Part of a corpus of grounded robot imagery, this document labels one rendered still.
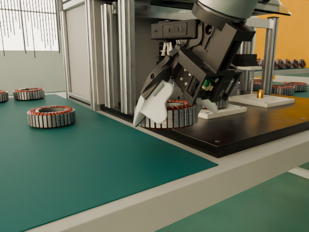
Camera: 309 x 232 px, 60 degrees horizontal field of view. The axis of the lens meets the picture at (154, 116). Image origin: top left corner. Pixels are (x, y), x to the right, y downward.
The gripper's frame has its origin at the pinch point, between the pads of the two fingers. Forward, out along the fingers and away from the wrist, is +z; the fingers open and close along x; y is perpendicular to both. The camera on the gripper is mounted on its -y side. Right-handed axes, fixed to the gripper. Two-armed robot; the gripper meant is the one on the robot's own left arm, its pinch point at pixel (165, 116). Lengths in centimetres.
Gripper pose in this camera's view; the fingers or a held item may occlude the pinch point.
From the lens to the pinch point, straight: 47.7
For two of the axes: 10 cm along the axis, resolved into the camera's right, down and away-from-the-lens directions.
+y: 4.9, 6.4, -5.8
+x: 8.2, -1.3, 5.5
